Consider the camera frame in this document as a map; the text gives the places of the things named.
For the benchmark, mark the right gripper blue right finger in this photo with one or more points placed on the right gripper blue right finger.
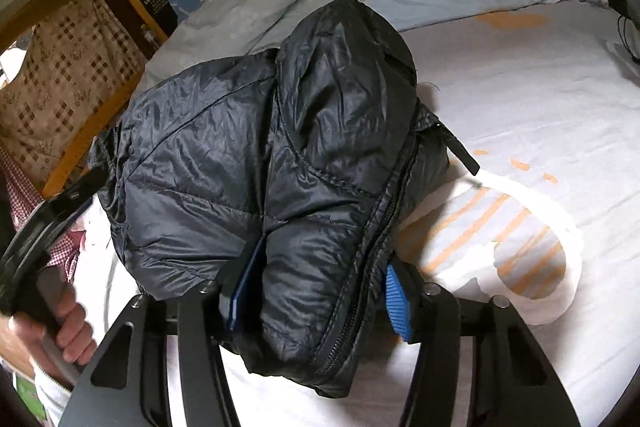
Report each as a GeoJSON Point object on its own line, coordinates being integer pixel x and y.
{"type": "Point", "coordinates": [404, 289]}

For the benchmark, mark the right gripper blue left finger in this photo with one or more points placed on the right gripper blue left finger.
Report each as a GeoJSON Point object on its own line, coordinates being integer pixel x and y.
{"type": "Point", "coordinates": [240, 284]}

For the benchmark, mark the black puffer jacket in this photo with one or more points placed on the black puffer jacket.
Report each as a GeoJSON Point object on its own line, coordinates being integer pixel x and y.
{"type": "Point", "coordinates": [311, 154]}

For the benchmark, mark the white bed sheet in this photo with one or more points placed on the white bed sheet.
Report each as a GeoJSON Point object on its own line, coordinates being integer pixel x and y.
{"type": "Point", "coordinates": [546, 100]}

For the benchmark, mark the brown checked curtain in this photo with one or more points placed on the brown checked curtain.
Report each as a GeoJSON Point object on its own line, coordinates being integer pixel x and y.
{"type": "Point", "coordinates": [78, 57]}

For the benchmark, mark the wooden bed frame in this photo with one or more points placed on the wooden bed frame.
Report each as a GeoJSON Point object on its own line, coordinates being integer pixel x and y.
{"type": "Point", "coordinates": [146, 34]}

